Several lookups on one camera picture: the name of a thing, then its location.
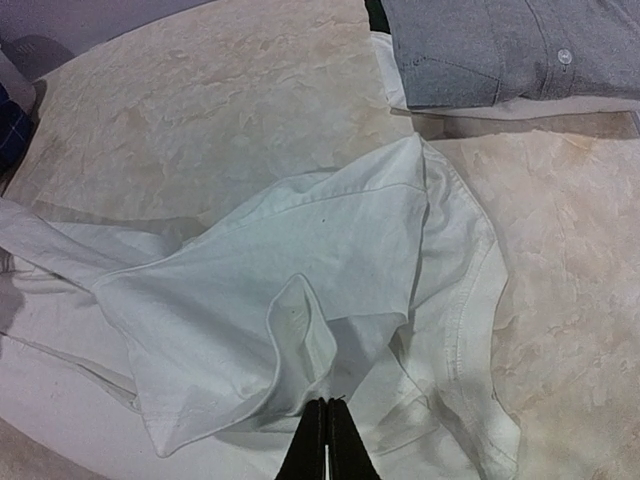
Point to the blue plaid shirt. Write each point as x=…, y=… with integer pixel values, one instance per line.
x=15, y=131

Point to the white plastic laundry basket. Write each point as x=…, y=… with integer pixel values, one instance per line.
x=24, y=61

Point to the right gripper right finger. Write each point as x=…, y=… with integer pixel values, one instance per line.
x=347, y=456

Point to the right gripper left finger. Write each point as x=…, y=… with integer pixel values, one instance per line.
x=306, y=457

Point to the folded grey towel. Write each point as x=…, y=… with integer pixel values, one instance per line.
x=466, y=54

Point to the white t-shirt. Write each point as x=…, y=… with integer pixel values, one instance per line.
x=141, y=356

